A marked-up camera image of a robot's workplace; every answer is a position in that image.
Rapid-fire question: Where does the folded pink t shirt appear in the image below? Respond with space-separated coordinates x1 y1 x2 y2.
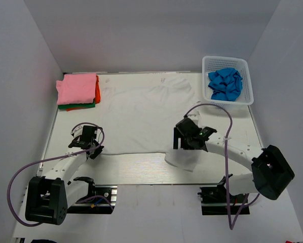
56 73 96 105

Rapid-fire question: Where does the folded green t shirt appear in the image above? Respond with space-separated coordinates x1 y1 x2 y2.
58 102 95 110

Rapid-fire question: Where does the blue t shirt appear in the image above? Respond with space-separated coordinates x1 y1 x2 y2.
208 68 243 102

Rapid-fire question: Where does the white t shirt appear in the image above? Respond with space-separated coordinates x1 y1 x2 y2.
98 77 201 172

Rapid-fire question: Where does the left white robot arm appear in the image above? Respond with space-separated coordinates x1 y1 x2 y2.
25 124 104 225

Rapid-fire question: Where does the white plastic basket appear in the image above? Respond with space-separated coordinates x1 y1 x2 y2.
202 56 254 109

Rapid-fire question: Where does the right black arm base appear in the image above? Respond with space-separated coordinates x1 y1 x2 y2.
198 186 245 216

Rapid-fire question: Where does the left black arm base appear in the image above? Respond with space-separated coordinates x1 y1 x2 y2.
67 185 118 215

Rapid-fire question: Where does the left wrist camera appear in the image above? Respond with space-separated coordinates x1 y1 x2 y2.
70 125 83 138

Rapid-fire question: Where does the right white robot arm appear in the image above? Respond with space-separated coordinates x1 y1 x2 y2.
173 117 295 202

